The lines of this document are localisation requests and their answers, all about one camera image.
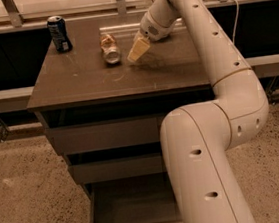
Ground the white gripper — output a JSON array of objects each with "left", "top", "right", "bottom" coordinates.
[{"left": 127, "top": 11, "right": 176, "bottom": 63}]

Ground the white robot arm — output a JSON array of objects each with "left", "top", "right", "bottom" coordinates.
[{"left": 128, "top": 0, "right": 269, "bottom": 223}]

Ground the grey drawer cabinet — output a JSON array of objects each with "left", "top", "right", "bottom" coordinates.
[{"left": 17, "top": 1, "right": 248, "bottom": 223}]

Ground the blue soda can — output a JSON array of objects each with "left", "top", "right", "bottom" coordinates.
[{"left": 47, "top": 15, "right": 73, "bottom": 53}]

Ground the grey top drawer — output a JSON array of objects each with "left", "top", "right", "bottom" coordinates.
[{"left": 45, "top": 115, "right": 163, "bottom": 155}]

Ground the grey middle drawer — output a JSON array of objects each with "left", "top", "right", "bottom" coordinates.
[{"left": 68, "top": 154, "right": 166, "bottom": 184}]

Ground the grey open bottom drawer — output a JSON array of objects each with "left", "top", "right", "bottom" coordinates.
[{"left": 89, "top": 173, "right": 183, "bottom": 223}]

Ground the white power cable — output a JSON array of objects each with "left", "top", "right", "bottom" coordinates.
[{"left": 226, "top": 0, "right": 244, "bottom": 46}]

